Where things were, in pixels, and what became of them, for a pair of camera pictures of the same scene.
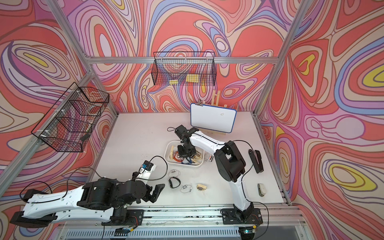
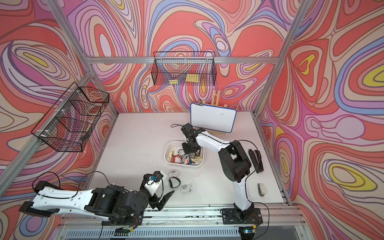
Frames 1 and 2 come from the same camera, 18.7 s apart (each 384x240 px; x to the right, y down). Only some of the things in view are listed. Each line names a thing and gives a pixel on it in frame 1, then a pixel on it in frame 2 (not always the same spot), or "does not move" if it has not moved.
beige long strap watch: [171, 153] does not move
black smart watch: [170, 183] does not move
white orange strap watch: [210, 159] -> [185, 159]
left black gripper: [151, 197] -> [156, 203]
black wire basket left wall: [69, 124] does not move
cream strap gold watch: [197, 157] does not move
